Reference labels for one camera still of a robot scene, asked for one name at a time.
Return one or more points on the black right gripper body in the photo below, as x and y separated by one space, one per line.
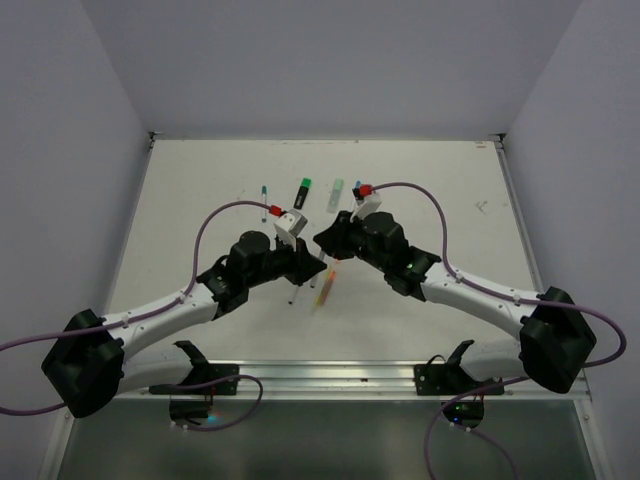
362 250

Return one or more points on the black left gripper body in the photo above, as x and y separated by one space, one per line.
280 261

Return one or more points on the orange brown highlighter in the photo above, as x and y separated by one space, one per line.
328 283

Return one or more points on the black capped whiteboard pen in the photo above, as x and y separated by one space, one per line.
294 295

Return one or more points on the yellow slim highlighter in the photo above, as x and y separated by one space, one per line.
316 306

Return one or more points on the pale green translucent highlighter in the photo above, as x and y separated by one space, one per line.
335 195

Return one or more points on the teal capped white marker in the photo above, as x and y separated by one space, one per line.
264 198

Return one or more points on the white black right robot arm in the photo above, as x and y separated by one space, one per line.
548 340

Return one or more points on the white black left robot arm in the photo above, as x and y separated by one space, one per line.
101 357

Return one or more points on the black green capped highlighter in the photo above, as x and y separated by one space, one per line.
302 193

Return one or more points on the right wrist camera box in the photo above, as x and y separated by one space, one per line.
367 201

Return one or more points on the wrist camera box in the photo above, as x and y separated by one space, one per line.
288 227
367 201

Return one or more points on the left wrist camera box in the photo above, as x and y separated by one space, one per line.
288 227

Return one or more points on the aluminium front rail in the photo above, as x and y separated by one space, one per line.
277 380

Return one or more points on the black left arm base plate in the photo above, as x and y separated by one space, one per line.
194 406

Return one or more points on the aluminium side rail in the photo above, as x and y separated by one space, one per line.
534 272

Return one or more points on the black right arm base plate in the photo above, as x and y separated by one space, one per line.
440 379

